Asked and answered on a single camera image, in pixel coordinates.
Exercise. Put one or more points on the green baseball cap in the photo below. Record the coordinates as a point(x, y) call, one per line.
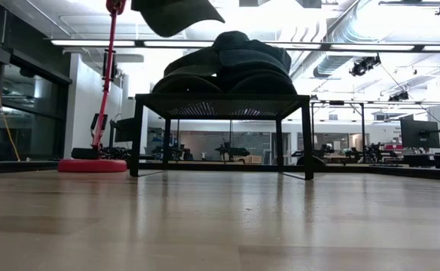
point(175, 17)
point(186, 84)

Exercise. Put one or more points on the black perforated metal shelf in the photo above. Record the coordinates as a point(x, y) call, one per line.
point(205, 97)

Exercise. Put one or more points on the black computer monitor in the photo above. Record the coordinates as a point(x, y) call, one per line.
point(125, 130)
point(419, 133)

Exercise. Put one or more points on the red pole stand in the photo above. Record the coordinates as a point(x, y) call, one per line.
point(92, 165)

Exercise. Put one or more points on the black power adapter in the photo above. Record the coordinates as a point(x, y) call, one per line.
point(84, 153)

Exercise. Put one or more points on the black ceiling spotlight cluster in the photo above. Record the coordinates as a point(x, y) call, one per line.
point(363, 66)

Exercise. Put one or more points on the long linear ceiling light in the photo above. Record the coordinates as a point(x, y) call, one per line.
point(355, 47)

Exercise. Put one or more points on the small black ceiling spotlight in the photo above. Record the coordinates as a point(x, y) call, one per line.
point(399, 97)

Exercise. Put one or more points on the black background frame stand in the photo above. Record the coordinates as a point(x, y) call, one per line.
point(337, 102)

